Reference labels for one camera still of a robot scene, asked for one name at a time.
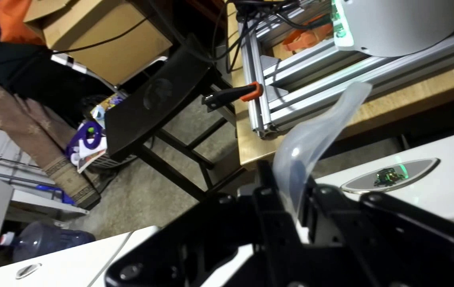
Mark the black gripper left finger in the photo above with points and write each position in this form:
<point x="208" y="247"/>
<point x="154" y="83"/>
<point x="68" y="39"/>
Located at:
<point x="278" y="226"/>

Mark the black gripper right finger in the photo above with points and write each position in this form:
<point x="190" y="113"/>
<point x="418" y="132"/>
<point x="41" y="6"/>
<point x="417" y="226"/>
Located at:
<point x="378" y="216"/>

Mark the clear plastic brush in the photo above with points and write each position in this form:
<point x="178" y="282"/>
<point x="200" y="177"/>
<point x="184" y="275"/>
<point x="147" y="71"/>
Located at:
<point x="308" y="140"/>

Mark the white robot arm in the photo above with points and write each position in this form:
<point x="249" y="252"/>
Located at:
<point x="377" y="44"/>

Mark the wooden base board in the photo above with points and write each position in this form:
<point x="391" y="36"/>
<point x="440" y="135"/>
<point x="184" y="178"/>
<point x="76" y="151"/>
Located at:
<point x="377" y="111"/>

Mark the black chair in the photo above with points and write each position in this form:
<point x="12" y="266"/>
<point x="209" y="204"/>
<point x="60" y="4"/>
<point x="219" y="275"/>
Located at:
<point x="152" y="105"/>

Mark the blue water jug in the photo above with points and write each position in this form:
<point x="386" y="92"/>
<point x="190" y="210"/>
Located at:
<point x="41" y="237"/>

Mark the cardboard box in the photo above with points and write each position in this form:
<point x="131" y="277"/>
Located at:
<point x="114" y="38"/>

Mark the orange handled clamp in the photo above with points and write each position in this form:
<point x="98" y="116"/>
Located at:
<point x="246" y="92"/>

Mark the aluminium extrusion frame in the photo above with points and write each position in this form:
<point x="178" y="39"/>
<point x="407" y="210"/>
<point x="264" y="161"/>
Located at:
<point x="311" y="79"/>

